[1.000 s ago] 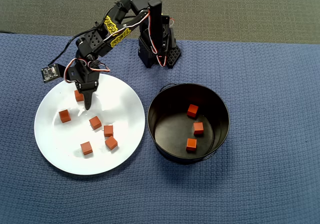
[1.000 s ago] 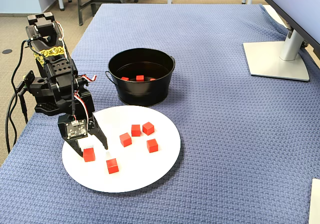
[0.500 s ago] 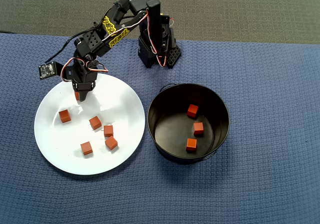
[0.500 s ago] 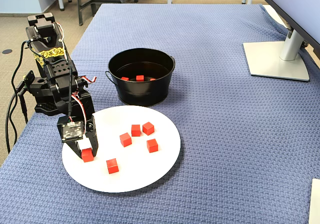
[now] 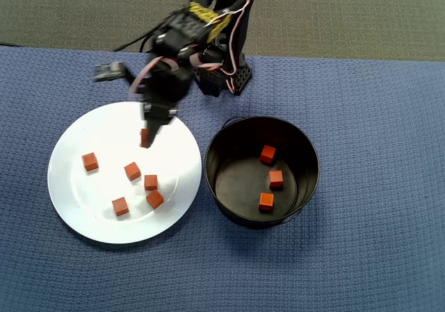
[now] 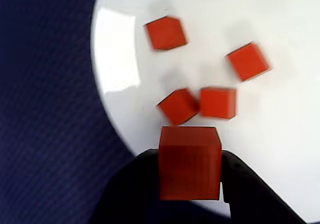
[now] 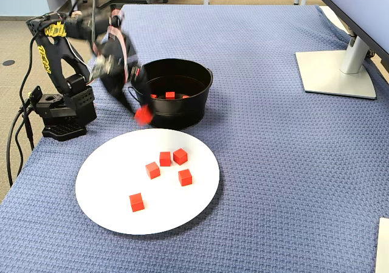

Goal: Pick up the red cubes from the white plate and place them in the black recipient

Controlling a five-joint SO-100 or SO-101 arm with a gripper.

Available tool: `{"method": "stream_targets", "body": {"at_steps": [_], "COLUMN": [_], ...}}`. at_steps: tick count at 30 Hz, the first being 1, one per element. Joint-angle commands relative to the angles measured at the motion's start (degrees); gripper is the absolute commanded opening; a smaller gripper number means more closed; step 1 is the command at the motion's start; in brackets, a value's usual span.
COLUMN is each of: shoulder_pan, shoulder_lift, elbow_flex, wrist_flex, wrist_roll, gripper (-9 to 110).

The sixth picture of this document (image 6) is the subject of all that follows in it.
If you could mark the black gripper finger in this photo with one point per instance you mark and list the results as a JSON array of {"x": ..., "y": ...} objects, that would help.
[
  {"x": 130, "y": 196},
  {"x": 250, "y": 204}
]

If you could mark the blue woven table cloth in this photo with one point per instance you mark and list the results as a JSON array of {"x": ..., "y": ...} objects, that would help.
[{"x": 50, "y": 109}]

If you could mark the white round plate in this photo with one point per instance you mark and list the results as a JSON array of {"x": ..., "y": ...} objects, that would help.
[{"x": 275, "y": 134}]

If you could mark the red cube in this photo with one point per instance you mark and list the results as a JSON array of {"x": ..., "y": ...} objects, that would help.
[
  {"x": 217, "y": 103},
  {"x": 178, "y": 106},
  {"x": 166, "y": 33},
  {"x": 190, "y": 164},
  {"x": 248, "y": 62}
]

